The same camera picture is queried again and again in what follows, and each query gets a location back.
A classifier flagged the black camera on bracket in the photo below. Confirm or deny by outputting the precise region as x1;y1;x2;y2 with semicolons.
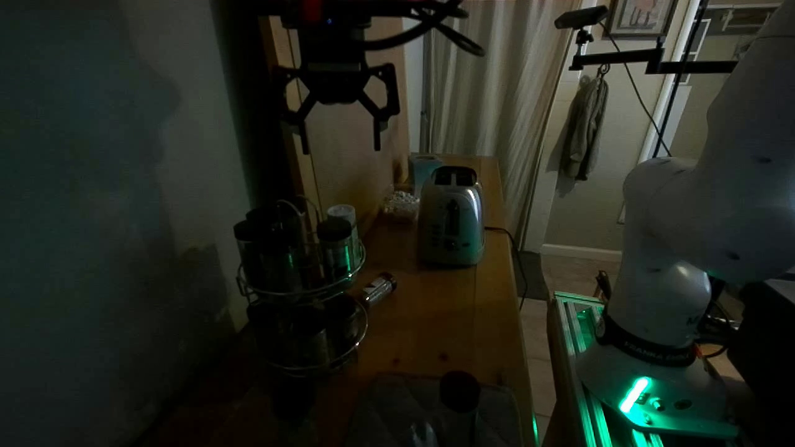
555;3;749;78

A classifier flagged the framed wall picture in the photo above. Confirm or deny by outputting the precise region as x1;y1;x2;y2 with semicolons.
606;0;678;41

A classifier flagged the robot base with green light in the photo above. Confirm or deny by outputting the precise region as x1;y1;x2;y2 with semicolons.
544;289;749;447

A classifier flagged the dark glass spice jar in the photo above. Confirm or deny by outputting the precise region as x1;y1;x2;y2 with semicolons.
233;218;272;289
316;218;359;281
247;206;303;289

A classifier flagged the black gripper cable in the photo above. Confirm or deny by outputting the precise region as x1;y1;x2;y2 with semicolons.
362;0;489;60

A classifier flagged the silver toaster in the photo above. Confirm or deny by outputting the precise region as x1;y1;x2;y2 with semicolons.
416;165;487;268

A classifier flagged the toaster power cable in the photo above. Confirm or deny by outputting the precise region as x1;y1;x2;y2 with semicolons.
483;222;530;308

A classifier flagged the grey hanging towel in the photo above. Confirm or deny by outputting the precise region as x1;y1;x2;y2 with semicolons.
557;70;612;197

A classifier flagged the wooden door panel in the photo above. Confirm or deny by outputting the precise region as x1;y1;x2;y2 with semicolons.
257;0;412;218

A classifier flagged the white crumpled cloth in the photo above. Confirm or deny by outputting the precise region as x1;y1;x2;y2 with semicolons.
380;186;423;222

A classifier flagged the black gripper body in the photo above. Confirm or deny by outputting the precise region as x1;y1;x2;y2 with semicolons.
302;21;370;106

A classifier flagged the black cup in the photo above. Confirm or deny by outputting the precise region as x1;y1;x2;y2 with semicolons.
437;368;483;418

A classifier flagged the blue cup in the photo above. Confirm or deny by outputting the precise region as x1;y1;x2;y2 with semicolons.
410;152;446;197

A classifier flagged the light curtain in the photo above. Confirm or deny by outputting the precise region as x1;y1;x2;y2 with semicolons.
420;0;574;243

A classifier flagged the black box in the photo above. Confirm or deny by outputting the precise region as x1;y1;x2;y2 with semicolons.
735;277;795;447

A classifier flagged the two-tier wire seasoning rack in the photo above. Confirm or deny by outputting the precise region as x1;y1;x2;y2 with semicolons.
231;197;374;380

